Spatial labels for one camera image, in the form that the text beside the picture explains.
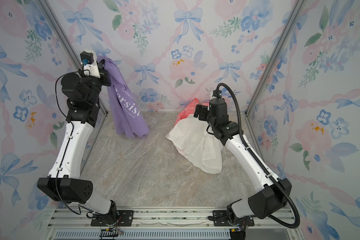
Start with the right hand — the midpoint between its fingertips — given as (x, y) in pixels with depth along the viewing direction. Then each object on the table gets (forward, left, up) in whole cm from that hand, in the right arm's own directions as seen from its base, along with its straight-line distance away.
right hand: (204, 106), depth 75 cm
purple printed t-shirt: (-3, +39, -6) cm, 39 cm away
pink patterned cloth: (+26, +6, -26) cm, 37 cm away
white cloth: (-4, +5, -23) cm, 24 cm away
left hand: (+2, +43, +24) cm, 49 cm away
